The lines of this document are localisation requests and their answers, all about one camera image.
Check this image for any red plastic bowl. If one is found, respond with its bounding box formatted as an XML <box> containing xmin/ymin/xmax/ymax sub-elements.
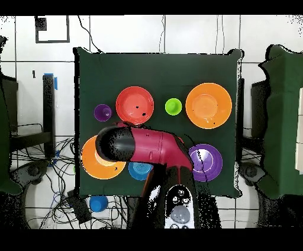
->
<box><xmin>115</xmin><ymin>86</ymin><xmax>155</xmax><ymax>126</ymax></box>

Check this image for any purple plastic cup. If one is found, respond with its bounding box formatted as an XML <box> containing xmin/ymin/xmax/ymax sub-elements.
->
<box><xmin>94</xmin><ymin>104</ymin><xmax>112</xmax><ymax>123</ymax></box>

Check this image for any large orange plastic bowl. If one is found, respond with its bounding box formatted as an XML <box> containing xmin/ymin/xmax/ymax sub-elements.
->
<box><xmin>80</xmin><ymin>135</ymin><xmax>127</xmax><ymax>180</ymax></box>
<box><xmin>185</xmin><ymin>82</ymin><xmax>233</xmax><ymax>130</ymax></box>

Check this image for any blue plastic bowl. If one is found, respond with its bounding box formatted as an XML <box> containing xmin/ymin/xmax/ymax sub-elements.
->
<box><xmin>128</xmin><ymin>161</ymin><xmax>154</xmax><ymax>181</ymax></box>

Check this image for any green plastic cup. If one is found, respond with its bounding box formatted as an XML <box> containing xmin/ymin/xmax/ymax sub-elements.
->
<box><xmin>165</xmin><ymin>98</ymin><xmax>183</xmax><ymax>116</ymax></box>

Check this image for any dark green table cloth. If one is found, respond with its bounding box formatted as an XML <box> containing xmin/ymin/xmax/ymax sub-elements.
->
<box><xmin>73</xmin><ymin>46</ymin><xmax>244</xmax><ymax>198</ymax></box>

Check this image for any blue plastic cup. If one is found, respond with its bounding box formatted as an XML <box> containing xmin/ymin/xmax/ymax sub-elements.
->
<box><xmin>89</xmin><ymin>195</ymin><xmax>109</xmax><ymax>213</ymax></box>

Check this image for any purple plastic bowl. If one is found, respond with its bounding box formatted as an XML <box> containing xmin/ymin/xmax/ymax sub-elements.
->
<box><xmin>188</xmin><ymin>143</ymin><xmax>224</xmax><ymax>182</ymax></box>

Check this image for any black power strip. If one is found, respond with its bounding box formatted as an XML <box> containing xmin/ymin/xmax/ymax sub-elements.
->
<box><xmin>66</xmin><ymin>189</ymin><xmax>92</xmax><ymax>224</ymax></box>

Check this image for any black office chair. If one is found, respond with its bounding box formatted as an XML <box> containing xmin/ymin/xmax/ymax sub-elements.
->
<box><xmin>10</xmin><ymin>160</ymin><xmax>50</xmax><ymax>190</ymax></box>
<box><xmin>238</xmin><ymin>162</ymin><xmax>267</xmax><ymax>188</ymax></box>

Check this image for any green cloth covered table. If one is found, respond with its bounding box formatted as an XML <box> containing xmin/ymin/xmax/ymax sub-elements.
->
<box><xmin>256</xmin><ymin>44</ymin><xmax>303</xmax><ymax>199</ymax></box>
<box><xmin>0</xmin><ymin>35</ymin><xmax>22</xmax><ymax>196</ymax></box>

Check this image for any black metal frame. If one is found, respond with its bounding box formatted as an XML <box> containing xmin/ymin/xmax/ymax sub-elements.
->
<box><xmin>9</xmin><ymin>73</ymin><xmax>56</xmax><ymax>159</ymax></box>

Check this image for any thin black cable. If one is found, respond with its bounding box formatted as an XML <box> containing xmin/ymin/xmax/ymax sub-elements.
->
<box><xmin>77</xmin><ymin>15</ymin><xmax>103</xmax><ymax>54</ymax></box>

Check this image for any tangle of cables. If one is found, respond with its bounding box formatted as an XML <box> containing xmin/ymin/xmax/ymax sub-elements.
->
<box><xmin>10</xmin><ymin>137</ymin><xmax>128</xmax><ymax>229</ymax></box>

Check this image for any black metal post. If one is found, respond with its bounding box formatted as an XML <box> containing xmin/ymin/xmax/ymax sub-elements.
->
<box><xmin>236</xmin><ymin>78</ymin><xmax>245</xmax><ymax>163</ymax></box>

